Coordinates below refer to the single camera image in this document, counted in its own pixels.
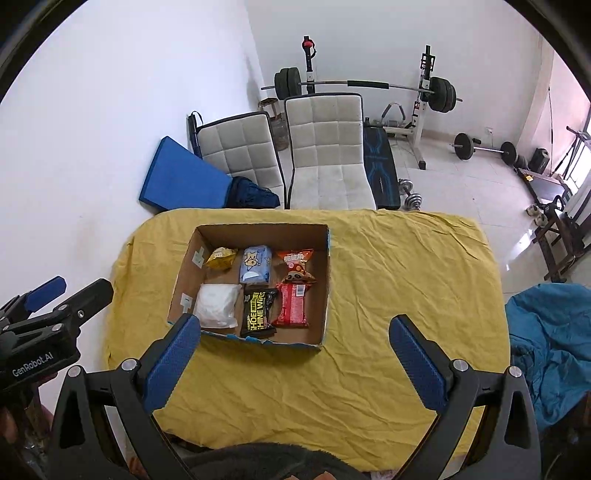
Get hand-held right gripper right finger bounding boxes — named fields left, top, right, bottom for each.
left=389, top=315, right=542, bottom=480

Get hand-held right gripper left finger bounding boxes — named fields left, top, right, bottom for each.
left=47, top=314, right=202, bottom=480

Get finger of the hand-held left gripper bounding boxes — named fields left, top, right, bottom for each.
left=0, top=276, right=68, bottom=321
left=0, top=278, right=115, bottom=342

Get white plastic bag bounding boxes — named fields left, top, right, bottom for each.
left=193, top=284, right=243, bottom=330

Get black snack packet yellow print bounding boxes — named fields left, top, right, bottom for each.
left=240, top=288, right=279, bottom=337

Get gold snack packet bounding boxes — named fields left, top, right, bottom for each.
left=205, top=247, right=238, bottom=271

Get light blue tissue pack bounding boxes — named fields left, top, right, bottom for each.
left=239, top=244, right=273, bottom=284

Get red snack packet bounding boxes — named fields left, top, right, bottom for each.
left=271, top=282, right=316, bottom=329

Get cardboard box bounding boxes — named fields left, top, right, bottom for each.
left=167, top=224, right=332, bottom=352

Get orange snack packet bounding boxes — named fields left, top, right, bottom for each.
left=276, top=249, right=317, bottom=284

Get yellow tablecloth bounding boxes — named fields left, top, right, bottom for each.
left=105, top=209, right=512, bottom=472

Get teal beanbag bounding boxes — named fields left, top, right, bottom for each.
left=505, top=282, right=591, bottom=428

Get person's dark fleece clothing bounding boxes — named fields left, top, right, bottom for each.
left=185, top=443, right=356, bottom=480

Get blue folded gym mat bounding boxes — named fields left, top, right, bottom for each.
left=139, top=136, right=234, bottom=214

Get chrome dumbbells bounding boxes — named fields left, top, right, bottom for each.
left=398, top=179, right=423, bottom=210

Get dark blue cloth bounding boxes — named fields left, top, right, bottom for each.
left=225, top=176, right=281, bottom=209

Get black and blue rod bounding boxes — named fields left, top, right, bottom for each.
left=186, top=111, right=204, bottom=160

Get dark wooden chair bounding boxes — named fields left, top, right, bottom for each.
left=531, top=194, right=587, bottom=283

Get low white quilted chair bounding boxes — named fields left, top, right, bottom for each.
left=196, top=112, right=286, bottom=208

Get treadmill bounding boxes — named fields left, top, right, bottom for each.
left=516, top=167, right=571, bottom=204

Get short barbell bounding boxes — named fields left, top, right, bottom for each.
left=450, top=133, right=517, bottom=167

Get tall white quilted chair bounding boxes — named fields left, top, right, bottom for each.
left=283, top=93, right=377, bottom=210

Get brown wooden stool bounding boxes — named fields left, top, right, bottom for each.
left=259, top=97, right=289, bottom=151

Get white barbell rack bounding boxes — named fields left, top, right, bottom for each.
left=300, top=36, right=437, bottom=169

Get black tripod stand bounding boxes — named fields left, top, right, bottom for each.
left=554, top=124, right=591, bottom=181

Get long barbell with black plates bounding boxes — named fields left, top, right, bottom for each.
left=261, top=67, right=464, bottom=114

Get grey curved handle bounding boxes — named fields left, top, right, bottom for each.
left=381, top=102, right=407, bottom=125

